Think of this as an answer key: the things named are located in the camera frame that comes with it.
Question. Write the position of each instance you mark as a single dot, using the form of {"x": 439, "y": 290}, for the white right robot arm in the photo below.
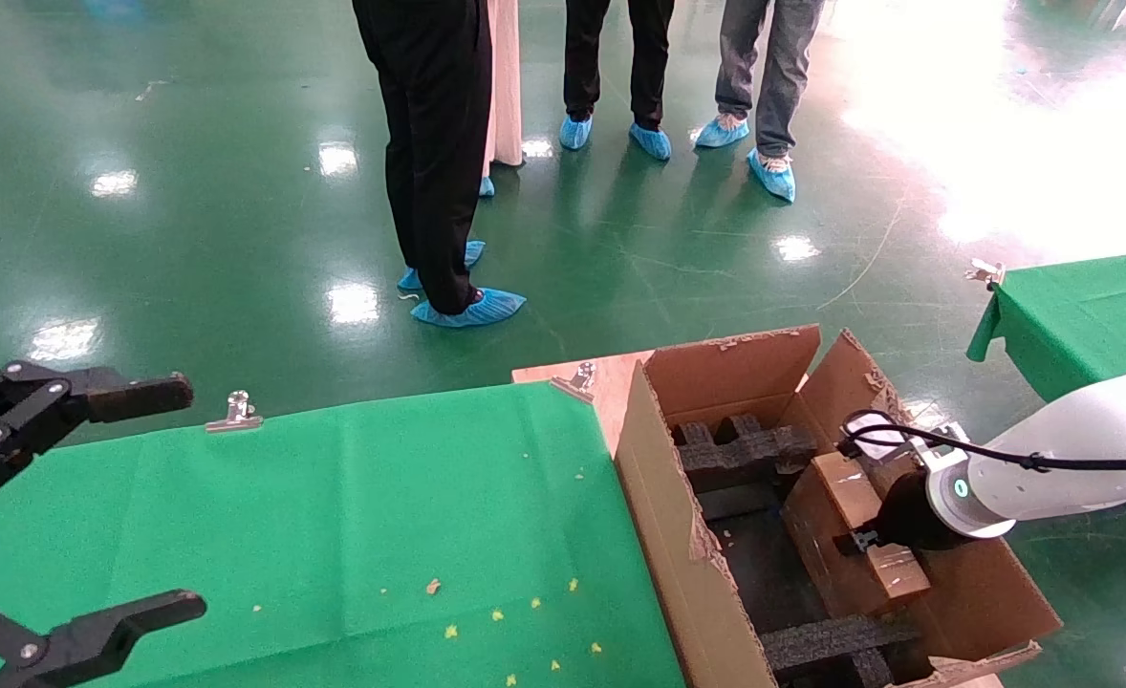
{"x": 1079, "y": 430}

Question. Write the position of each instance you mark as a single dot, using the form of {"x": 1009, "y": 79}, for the person in grey jeans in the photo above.
{"x": 783, "y": 57}

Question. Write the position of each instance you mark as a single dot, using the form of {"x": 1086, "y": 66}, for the person in black trousers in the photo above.
{"x": 439, "y": 143}
{"x": 582, "y": 48}

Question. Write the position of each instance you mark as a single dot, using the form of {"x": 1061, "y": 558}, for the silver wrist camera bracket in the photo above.
{"x": 945, "y": 444}

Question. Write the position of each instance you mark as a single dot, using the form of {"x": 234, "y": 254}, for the large green table cloth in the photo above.
{"x": 334, "y": 516}

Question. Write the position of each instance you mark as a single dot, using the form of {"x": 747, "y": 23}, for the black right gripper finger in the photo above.
{"x": 859, "y": 543}

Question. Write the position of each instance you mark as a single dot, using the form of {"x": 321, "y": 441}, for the small taped cardboard box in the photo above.
{"x": 816, "y": 516}

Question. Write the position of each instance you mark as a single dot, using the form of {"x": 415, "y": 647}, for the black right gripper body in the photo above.
{"x": 907, "y": 516}

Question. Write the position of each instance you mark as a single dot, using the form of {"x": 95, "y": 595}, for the long black foam block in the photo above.
{"x": 831, "y": 640}

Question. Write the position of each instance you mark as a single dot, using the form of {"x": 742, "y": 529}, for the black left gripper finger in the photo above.
{"x": 114, "y": 631}
{"x": 133, "y": 394}

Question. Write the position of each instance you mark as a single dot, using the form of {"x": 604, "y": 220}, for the black foam base sheet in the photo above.
{"x": 764, "y": 564}

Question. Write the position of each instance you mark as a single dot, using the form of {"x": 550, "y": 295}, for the small green table cloth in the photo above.
{"x": 1089, "y": 315}

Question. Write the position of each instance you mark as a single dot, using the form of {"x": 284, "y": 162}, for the notched black foam block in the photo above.
{"x": 735, "y": 459}

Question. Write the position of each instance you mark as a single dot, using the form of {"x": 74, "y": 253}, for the person in pale trousers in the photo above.
{"x": 506, "y": 86}

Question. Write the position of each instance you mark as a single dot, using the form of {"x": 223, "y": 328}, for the large open cardboard carton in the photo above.
{"x": 678, "y": 535}

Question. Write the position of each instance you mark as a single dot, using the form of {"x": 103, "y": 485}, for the blue shoe cover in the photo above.
{"x": 773, "y": 177}
{"x": 721, "y": 132}
{"x": 472, "y": 308}
{"x": 575, "y": 132}
{"x": 487, "y": 186}
{"x": 475, "y": 251}
{"x": 652, "y": 141}

